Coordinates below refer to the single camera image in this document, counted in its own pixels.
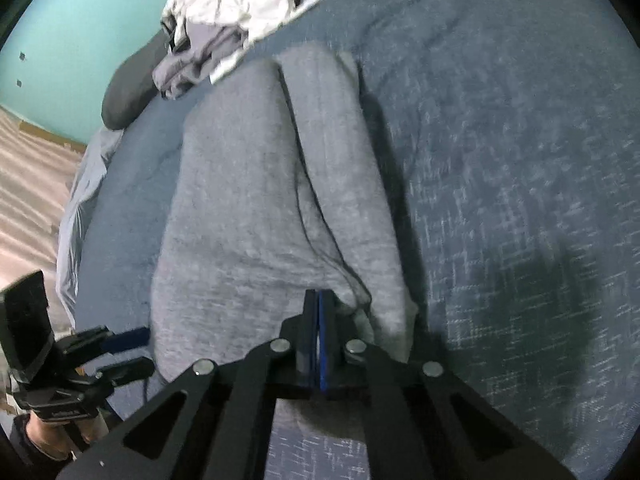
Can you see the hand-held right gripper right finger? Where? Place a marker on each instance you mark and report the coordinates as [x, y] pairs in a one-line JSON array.
[[324, 355]]

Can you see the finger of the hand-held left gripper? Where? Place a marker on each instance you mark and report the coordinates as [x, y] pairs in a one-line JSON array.
[[127, 371], [120, 340]]

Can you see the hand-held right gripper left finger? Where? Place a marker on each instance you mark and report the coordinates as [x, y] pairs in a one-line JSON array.
[[311, 355]]

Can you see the grey knit sweater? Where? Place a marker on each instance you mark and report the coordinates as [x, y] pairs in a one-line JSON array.
[[240, 210]]

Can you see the person's left forearm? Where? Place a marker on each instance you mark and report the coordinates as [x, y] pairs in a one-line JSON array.
[[20, 442]]

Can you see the person's left hand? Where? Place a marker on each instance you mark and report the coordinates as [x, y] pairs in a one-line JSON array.
[[55, 437]]

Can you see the light grey bed sheet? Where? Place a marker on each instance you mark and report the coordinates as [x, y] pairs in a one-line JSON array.
[[80, 210]]

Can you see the wooden window trim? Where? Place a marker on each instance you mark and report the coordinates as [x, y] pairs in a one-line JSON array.
[[50, 135]]

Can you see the dark grey pillow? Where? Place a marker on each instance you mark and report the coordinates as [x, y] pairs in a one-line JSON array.
[[130, 90]]

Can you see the blue patterned bedspread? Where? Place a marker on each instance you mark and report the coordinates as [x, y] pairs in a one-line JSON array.
[[500, 160]]

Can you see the white shirt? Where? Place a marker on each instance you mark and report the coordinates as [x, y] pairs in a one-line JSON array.
[[235, 5]]

